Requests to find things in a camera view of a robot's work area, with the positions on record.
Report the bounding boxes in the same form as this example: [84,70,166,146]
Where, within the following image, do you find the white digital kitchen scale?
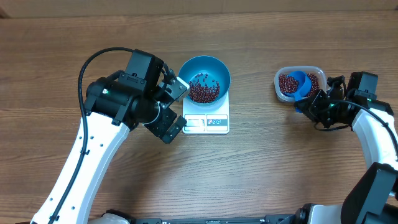
[182,91,230,134]

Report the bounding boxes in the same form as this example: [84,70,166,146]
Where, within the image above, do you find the blue plastic measuring scoop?
[283,71,312,102]

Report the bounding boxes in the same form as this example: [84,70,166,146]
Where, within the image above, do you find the red adzuki beans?
[189,73,320,103]

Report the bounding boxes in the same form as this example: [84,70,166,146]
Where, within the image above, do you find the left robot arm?
[31,48,190,223]

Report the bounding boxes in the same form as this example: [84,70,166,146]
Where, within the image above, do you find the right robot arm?
[283,72,397,224]

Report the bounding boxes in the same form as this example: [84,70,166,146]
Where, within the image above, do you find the blue metal bowl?
[178,55,231,105]

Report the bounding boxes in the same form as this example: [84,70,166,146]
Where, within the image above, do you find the clear plastic container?
[274,66,328,103]

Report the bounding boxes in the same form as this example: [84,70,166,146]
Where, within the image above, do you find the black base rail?
[88,203,352,224]

